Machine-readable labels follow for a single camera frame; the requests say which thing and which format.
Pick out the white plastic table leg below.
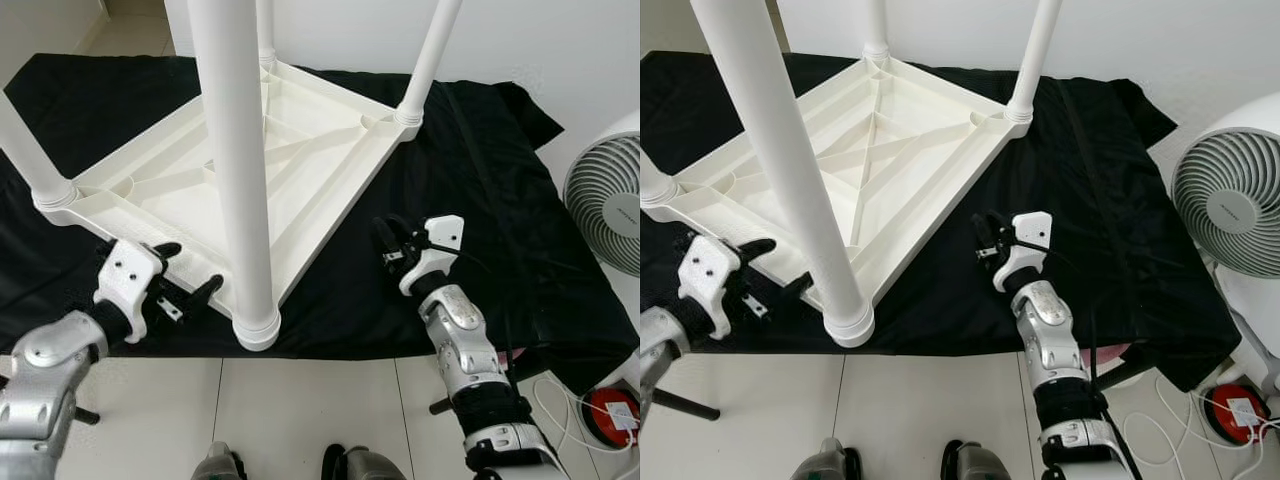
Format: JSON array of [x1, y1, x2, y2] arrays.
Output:
[[1005, 0, 1063, 123], [255, 0, 279, 69], [690, 0, 876, 339], [187, 0, 283, 341], [395, 0, 464, 126], [640, 150, 681, 208], [863, 0, 891, 63], [0, 90, 79, 211]]

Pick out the white plastic table top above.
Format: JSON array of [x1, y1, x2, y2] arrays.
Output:
[[35, 60, 423, 353], [640, 55, 1034, 349]]

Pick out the black tablecloth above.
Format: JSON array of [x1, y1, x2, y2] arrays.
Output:
[[0, 52, 641, 396], [640, 50, 1241, 391]]

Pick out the white round fan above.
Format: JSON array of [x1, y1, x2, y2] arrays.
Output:
[[1170, 92, 1280, 401], [563, 110, 641, 279]]

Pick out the grey left robot foot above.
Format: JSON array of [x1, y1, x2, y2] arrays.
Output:
[[190, 442, 249, 480], [792, 438, 863, 480]]

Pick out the grey robot foot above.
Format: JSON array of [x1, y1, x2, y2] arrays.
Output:
[[322, 445, 409, 480], [940, 440, 1013, 480], [190, 442, 249, 480], [792, 438, 863, 480]]

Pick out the red object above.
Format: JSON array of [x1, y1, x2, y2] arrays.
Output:
[[1205, 383, 1271, 446], [585, 388, 641, 449]]

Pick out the grey right robot foot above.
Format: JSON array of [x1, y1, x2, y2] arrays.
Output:
[[940, 440, 1013, 480], [322, 445, 409, 480]]

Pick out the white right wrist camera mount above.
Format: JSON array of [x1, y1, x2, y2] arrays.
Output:
[[398, 215, 466, 297], [993, 212, 1053, 293]]

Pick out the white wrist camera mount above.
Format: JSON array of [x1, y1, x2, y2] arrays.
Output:
[[677, 236, 743, 341], [93, 240, 166, 343], [993, 212, 1053, 293], [398, 215, 466, 297]]

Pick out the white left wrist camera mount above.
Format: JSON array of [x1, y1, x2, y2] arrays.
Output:
[[93, 240, 166, 343], [677, 236, 743, 341]]

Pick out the white floor cable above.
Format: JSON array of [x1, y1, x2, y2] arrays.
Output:
[[530, 375, 641, 456], [1120, 375, 1280, 471]]

